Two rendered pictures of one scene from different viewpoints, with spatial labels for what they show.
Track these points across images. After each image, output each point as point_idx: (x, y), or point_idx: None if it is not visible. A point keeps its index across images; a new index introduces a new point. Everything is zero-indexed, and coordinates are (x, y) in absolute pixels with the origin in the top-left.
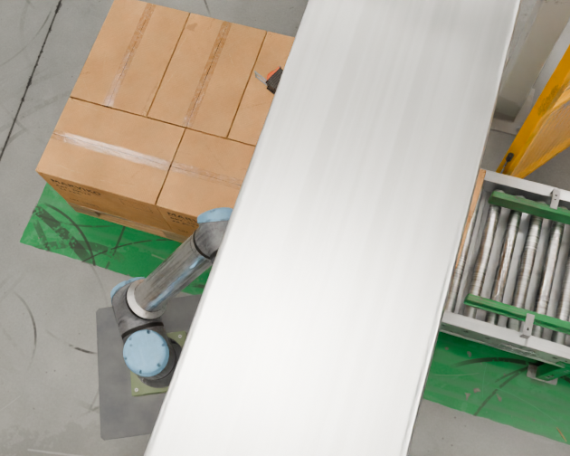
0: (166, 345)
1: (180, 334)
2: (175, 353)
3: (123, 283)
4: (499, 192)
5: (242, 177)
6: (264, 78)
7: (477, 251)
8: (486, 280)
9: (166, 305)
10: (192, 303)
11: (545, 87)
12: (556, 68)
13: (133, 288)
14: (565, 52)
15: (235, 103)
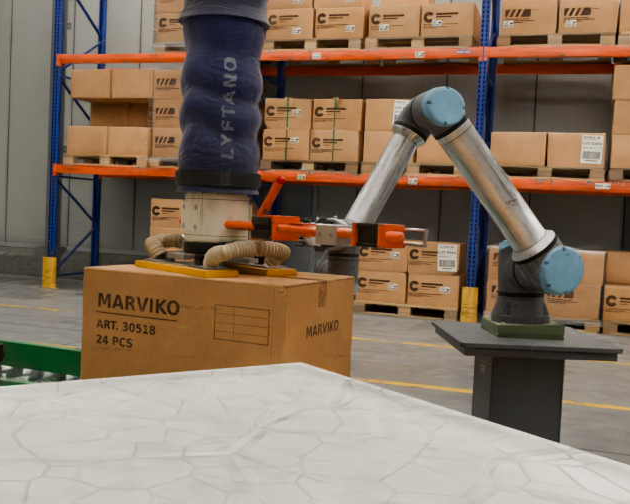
0: (501, 244)
1: (502, 324)
2: (499, 298)
3: (566, 246)
4: (28, 383)
5: None
6: (407, 228)
7: None
8: None
9: (530, 344)
10: (497, 342)
11: None
12: None
13: (548, 232)
14: None
15: None
